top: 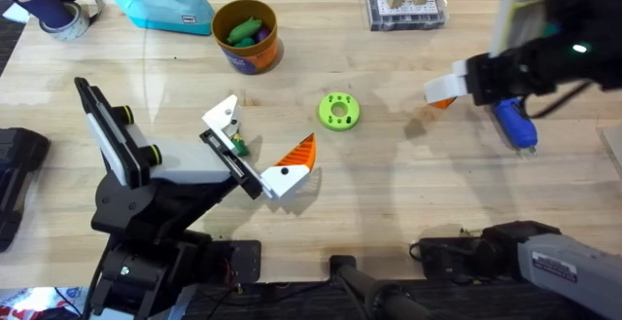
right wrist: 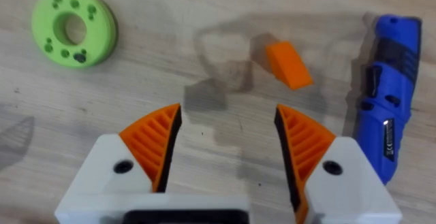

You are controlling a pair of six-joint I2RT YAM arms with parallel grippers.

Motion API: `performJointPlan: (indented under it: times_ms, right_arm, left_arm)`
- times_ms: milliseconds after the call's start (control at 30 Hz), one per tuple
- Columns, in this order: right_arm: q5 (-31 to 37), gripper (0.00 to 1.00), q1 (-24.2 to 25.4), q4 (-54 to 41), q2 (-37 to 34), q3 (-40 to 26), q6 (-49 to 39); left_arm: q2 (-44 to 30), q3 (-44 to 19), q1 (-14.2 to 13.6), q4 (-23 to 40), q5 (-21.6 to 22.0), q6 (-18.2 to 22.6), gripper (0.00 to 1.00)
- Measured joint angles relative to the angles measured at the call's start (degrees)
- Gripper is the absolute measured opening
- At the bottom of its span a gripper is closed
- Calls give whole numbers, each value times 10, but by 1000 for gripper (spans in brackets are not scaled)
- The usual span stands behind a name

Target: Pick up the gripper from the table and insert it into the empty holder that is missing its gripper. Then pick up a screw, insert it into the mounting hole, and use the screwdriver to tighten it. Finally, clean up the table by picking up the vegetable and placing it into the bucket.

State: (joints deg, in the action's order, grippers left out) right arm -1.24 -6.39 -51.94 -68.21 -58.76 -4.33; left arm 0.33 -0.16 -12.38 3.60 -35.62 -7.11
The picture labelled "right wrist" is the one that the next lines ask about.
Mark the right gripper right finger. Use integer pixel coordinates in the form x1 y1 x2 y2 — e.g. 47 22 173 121
274 103 403 224

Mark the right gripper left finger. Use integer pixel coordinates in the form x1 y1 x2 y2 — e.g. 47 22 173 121
63 103 183 196

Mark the blue electric screwdriver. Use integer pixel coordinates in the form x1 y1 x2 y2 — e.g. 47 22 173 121
352 14 423 186

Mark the orange ribbed wedge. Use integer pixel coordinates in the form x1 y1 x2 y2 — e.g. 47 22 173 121
265 41 314 91

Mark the green disc with holes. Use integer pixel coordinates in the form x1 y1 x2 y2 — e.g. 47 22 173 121
31 0 119 69

